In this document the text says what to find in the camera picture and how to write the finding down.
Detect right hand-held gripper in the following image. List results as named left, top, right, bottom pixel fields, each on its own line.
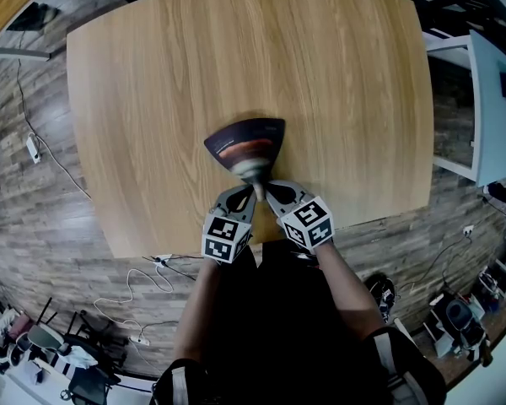
left=264, top=179, right=336, bottom=253

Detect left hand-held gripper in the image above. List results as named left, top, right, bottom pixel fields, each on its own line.
left=200, top=185, right=259, bottom=266

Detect dark printed mouse pad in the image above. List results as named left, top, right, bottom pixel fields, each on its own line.
left=203, top=117, right=287, bottom=203

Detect person's left forearm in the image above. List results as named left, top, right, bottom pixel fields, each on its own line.
left=174, top=257, right=221, bottom=367

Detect person's right forearm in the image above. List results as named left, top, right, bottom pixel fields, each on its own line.
left=314, top=240, right=387, bottom=339

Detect wooden desk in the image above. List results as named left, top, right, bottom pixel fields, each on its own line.
left=66, top=0, right=434, bottom=259

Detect black and white shoe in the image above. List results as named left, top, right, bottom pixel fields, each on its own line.
left=363, top=272, right=400, bottom=324

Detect person's black striped clothing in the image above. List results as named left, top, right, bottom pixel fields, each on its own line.
left=149, top=239, right=449, bottom=405

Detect grey office chair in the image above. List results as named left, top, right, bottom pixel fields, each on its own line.
left=443, top=298, right=491, bottom=356

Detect black office chair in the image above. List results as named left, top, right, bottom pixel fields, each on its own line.
left=61, top=333, right=124, bottom=405

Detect white table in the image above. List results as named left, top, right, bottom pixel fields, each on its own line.
left=421, top=29, right=506, bottom=189

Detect black bag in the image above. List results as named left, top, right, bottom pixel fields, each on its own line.
left=6, top=2, right=61, bottom=34

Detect brown wooden table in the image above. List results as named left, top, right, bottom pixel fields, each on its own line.
left=0, top=0, right=65, bottom=52

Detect white looped cable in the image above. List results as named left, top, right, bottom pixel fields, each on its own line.
left=93, top=267, right=175, bottom=332

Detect black cable at socket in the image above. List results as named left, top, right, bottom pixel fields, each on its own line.
left=398, top=230, right=473, bottom=294

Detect thin black floor cable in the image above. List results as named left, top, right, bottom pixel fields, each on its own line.
left=15, top=31, right=93, bottom=202

